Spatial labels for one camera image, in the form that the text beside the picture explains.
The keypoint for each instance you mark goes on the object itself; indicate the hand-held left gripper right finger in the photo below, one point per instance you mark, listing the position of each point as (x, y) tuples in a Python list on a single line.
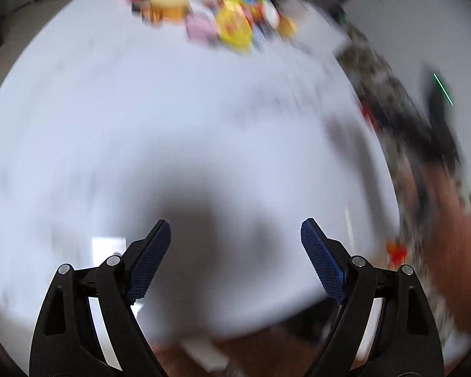
[(324, 263)]

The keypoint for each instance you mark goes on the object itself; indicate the small orange red thing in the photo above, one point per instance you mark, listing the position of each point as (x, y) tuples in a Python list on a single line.
[(397, 253)]

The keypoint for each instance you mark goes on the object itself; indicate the floral patterned cloth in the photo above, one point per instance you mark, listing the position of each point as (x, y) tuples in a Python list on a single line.
[(388, 86)]

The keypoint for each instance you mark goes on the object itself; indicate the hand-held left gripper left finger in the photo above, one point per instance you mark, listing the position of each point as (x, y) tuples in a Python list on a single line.
[(151, 259)]

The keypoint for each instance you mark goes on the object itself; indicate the person's right forearm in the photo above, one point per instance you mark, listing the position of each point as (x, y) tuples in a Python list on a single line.
[(459, 243)]

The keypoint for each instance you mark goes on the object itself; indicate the pink packet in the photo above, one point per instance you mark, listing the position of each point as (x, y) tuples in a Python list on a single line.
[(200, 29)]

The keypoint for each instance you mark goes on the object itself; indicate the yellow block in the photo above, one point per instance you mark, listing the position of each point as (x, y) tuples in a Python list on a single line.
[(287, 27)]

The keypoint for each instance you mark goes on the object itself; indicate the yellow packet with red print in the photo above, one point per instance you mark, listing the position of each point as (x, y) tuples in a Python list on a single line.
[(235, 23)]

